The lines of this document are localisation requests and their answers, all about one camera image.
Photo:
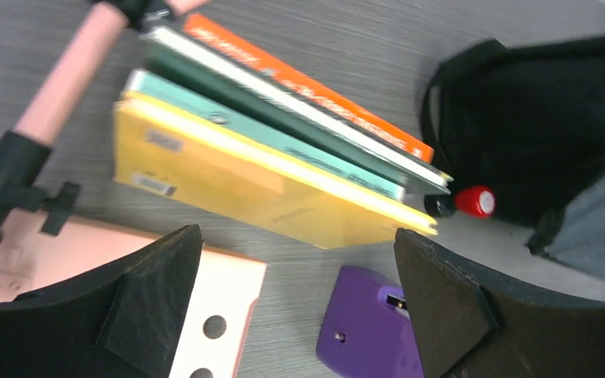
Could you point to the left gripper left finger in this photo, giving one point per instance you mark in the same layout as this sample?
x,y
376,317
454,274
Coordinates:
x,y
121,319

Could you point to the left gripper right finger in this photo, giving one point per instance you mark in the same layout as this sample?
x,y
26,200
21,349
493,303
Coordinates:
x,y
472,321

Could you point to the yellow book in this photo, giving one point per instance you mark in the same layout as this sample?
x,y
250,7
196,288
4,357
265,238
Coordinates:
x,y
173,153

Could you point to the black backpack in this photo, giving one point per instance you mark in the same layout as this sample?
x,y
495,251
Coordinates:
x,y
529,123

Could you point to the purple stapler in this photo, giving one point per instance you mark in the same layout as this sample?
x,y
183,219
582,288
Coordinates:
x,y
366,329

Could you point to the red cap black bottle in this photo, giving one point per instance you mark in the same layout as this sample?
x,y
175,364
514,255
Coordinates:
x,y
476,201

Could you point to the pink perforated stand board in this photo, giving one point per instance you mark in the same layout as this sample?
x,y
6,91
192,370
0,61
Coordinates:
x,y
226,289

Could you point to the pink tripod stand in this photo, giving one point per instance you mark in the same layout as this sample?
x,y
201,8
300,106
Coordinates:
x,y
25,148

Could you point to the teal book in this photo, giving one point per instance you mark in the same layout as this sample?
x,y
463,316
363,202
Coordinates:
x,y
141,81

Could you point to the dark green book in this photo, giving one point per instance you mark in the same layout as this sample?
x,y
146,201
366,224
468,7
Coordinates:
x,y
197,68

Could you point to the orange book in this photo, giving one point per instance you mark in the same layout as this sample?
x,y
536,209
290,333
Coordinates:
x,y
252,56

